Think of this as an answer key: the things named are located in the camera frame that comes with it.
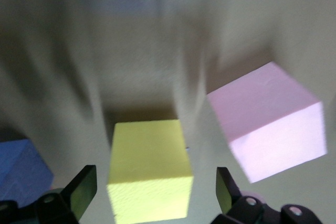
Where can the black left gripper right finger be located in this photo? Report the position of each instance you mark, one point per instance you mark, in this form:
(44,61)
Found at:
(231,200)

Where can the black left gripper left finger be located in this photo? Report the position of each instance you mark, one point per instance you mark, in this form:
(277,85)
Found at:
(78,197)

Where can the purple foam cube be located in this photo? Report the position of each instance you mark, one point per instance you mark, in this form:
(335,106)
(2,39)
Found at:
(18,169)

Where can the yellow foam cube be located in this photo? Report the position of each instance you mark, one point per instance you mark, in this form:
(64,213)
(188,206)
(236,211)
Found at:
(149,161)

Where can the pink foam cube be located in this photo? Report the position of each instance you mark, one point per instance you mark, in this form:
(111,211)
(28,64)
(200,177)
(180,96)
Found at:
(267,124)

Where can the brown table cover sheet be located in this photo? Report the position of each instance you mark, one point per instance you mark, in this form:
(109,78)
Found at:
(78,51)

